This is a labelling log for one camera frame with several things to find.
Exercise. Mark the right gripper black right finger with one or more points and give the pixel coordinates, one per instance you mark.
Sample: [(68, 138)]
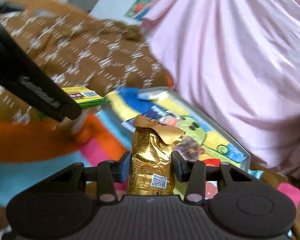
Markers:
[(196, 173)]

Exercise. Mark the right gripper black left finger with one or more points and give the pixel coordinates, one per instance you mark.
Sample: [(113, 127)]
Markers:
[(105, 175)]

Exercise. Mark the gold foil snack bag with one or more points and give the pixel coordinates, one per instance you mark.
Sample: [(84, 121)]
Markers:
[(151, 171)]

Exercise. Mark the blue snack packet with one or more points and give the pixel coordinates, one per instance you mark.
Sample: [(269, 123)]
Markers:
[(157, 113)]

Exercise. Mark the yellow green snack packet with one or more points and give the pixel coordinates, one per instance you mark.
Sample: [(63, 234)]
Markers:
[(87, 97)]

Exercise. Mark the grey shallow box tray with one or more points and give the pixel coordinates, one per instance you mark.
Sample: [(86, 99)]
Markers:
[(213, 140)]

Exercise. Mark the brown patterned PF quilt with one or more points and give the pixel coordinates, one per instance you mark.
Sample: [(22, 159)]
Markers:
[(102, 55)]

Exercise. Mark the pink draped sheet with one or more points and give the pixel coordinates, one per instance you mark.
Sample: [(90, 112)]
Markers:
[(239, 62)]

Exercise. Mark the wooden bed frame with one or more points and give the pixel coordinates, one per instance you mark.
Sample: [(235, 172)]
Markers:
[(54, 6)]

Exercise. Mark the colourful wall poster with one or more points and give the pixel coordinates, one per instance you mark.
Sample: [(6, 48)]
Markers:
[(138, 10)]

